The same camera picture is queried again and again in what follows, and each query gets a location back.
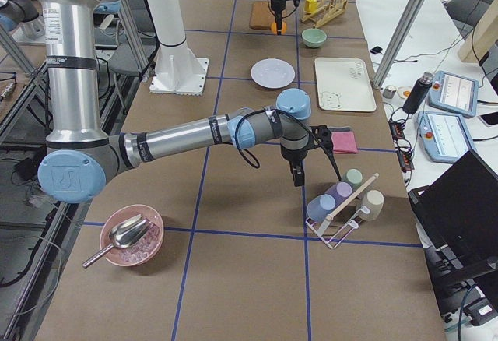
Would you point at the black laptop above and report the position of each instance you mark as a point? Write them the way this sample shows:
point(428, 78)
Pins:
point(459, 215)

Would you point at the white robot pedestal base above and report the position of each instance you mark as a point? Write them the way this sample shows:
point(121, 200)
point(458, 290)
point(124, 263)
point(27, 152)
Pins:
point(177, 69)

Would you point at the white round plate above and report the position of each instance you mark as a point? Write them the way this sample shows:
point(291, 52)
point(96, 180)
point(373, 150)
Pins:
point(272, 73)

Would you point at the black power strip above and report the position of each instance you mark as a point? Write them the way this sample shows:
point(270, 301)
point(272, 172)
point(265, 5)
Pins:
point(403, 147)

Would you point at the blue cup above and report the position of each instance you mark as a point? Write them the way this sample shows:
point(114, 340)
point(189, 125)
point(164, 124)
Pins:
point(320, 207)

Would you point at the upper teach pendant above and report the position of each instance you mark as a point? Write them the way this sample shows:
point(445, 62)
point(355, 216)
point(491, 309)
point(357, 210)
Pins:
point(454, 93)

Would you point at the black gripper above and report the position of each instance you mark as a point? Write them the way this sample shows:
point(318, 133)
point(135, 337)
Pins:
point(277, 5)
point(292, 156)

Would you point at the orange fruit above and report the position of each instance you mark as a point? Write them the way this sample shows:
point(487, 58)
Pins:
point(278, 30)

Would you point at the cream bear tray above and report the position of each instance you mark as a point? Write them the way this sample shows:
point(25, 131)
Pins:
point(343, 85)

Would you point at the white wire cup rack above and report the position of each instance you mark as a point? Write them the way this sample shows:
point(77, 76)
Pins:
point(333, 232)

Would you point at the purple cup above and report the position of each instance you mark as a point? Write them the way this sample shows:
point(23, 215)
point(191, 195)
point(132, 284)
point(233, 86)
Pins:
point(339, 191)

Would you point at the grey cloth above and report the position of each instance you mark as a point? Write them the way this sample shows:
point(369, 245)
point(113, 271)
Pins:
point(339, 129)

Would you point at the green cup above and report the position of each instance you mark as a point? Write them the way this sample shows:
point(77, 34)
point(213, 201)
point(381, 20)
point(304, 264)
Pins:
point(351, 180)

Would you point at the metal scoop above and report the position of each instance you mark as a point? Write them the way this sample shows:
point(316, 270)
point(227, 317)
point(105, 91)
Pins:
point(123, 235)

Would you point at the yellow cup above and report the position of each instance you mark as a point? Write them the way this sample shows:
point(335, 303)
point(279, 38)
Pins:
point(310, 6)

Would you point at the aluminium frame post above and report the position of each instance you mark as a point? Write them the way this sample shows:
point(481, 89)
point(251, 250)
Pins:
point(401, 31)

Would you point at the wooden dish rack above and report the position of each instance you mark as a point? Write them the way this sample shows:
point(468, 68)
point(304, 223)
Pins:
point(327, 10)

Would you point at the beige cup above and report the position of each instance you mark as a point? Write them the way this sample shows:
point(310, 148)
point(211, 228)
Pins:
point(371, 205)

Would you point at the wooden cutting board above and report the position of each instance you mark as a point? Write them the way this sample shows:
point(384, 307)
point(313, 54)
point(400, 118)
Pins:
point(261, 17)

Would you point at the pink cloth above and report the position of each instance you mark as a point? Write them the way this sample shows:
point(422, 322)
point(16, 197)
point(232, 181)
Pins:
point(344, 142)

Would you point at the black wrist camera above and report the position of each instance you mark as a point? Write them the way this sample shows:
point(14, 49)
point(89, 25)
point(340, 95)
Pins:
point(321, 137)

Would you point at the teach pendant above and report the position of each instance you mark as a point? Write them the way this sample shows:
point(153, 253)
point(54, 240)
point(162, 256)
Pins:
point(454, 93)
point(445, 136)

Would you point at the small metal tin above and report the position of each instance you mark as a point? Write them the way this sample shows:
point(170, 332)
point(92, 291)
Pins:
point(389, 91)

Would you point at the black bottle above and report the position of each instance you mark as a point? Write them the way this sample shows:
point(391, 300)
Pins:
point(418, 93)

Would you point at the green bowl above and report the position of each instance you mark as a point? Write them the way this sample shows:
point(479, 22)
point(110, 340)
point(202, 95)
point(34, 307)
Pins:
point(313, 37)

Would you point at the pink bowl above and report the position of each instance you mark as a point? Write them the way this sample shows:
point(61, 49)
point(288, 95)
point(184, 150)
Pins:
point(145, 248)

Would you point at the lower teach pendant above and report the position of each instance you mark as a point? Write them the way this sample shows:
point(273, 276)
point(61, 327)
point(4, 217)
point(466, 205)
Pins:
point(445, 136)

